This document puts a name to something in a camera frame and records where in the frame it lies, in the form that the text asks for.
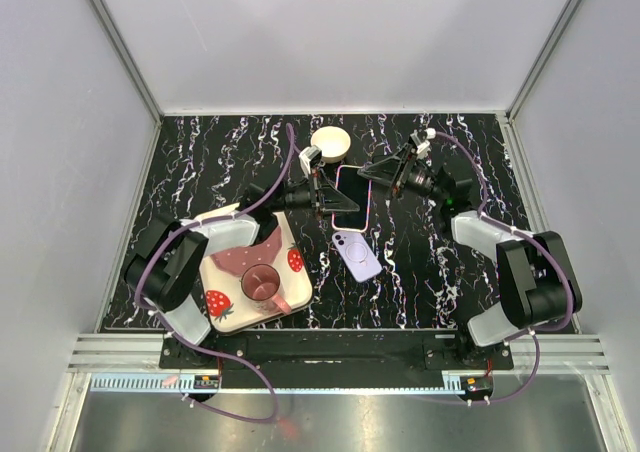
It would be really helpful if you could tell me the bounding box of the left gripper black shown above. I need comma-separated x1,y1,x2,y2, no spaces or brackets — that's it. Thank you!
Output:
270,170,360,222

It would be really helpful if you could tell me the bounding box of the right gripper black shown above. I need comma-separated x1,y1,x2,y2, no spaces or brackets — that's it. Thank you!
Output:
358,143,447,204

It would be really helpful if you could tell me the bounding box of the pink phone case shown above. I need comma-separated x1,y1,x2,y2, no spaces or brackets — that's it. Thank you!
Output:
332,165,371,233

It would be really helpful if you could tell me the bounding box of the lilac cased phone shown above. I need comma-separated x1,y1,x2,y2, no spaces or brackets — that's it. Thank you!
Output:
332,231,382,283

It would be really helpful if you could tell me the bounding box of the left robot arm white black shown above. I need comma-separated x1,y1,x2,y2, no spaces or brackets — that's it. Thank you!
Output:
121,165,360,368

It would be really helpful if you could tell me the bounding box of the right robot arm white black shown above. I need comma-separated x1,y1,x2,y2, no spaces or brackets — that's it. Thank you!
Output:
359,130,582,369

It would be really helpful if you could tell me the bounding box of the cream bowl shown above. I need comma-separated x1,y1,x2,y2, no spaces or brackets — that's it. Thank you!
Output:
311,126,351,164

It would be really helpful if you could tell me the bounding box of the pink glass mug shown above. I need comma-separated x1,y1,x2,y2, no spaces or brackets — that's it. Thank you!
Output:
240,264,292,315

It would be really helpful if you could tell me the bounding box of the pink dotted plate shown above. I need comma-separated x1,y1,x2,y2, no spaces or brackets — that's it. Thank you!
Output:
211,226,282,277

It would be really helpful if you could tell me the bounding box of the strawberry pattern tray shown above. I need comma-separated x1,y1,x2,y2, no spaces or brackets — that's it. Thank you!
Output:
200,212,313,334

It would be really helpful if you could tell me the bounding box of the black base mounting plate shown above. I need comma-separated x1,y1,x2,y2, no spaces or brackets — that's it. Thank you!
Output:
159,329,514,389

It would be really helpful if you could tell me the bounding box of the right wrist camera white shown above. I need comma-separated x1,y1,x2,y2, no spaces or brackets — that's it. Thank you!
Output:
409,127,437,159

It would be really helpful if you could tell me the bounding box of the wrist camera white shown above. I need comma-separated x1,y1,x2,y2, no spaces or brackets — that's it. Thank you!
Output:
409,127,437,159
298,145,322,177

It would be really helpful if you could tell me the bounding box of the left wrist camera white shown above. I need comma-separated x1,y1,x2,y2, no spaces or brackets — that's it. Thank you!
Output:
298,145,322,177

